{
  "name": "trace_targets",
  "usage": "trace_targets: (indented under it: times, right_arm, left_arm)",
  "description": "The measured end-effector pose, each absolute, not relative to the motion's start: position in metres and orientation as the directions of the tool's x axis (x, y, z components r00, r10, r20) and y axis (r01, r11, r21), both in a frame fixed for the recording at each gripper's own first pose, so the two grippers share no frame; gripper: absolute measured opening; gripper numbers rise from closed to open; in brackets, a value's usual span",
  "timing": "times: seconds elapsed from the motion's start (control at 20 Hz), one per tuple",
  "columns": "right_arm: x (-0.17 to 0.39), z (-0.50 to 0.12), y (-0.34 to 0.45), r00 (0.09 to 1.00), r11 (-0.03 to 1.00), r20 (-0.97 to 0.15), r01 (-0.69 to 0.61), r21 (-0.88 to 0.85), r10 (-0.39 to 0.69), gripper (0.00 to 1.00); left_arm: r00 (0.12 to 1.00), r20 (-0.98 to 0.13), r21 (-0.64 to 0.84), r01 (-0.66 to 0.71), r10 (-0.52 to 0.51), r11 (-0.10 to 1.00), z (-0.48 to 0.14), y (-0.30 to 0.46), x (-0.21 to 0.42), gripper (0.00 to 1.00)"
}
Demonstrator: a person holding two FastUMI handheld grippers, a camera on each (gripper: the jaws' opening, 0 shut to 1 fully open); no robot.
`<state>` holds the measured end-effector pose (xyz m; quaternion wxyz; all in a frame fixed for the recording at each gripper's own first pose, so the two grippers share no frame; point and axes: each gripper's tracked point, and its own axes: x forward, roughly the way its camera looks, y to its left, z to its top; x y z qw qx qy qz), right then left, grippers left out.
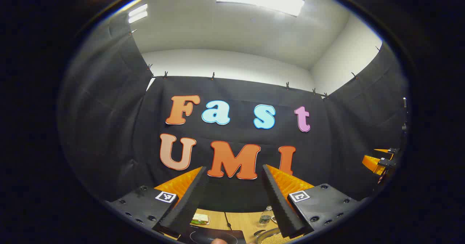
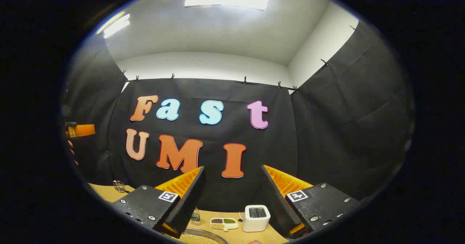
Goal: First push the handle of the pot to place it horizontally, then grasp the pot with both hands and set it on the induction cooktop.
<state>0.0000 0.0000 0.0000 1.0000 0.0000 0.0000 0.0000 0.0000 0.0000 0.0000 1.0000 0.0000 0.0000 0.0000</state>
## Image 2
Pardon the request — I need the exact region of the pile of soybeans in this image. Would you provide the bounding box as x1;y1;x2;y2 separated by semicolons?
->
178;234;218;244

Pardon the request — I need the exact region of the white toaster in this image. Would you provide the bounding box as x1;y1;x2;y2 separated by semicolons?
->
242;205;271;232

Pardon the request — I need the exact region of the black backdrop cloth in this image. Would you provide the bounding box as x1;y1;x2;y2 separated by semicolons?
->
61;19;415;212

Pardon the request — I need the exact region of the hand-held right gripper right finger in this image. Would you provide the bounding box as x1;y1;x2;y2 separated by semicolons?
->
261;165;360;239

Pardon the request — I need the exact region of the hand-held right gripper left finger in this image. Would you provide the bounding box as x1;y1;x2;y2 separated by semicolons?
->
113;166;206;239

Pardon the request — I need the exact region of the row of black cloth clips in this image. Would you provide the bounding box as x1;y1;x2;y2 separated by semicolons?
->
122;25;358;93

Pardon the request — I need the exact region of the stainless steel pot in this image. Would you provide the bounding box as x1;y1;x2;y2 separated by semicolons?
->
171;227;229;244

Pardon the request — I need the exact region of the small ceiling light panel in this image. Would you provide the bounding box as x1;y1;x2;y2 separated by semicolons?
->
104;13;130;39

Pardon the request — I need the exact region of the white divided bean dish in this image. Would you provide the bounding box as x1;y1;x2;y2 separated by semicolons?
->
210;217;239;232

